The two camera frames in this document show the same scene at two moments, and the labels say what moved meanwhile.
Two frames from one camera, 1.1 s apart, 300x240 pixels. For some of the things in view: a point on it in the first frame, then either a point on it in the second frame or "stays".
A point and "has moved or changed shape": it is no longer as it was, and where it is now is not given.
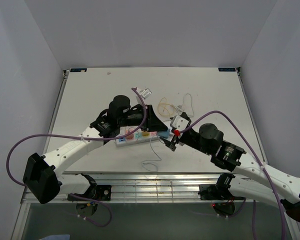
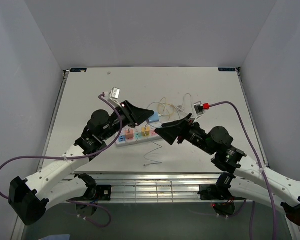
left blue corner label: (78, 70) stays
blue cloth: (57, 237) stays
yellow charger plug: (146, 134) stays
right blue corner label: (226, 69) stays
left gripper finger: (154, 123) -> (139, 114)
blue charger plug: (164, 134) has moved or changed shape
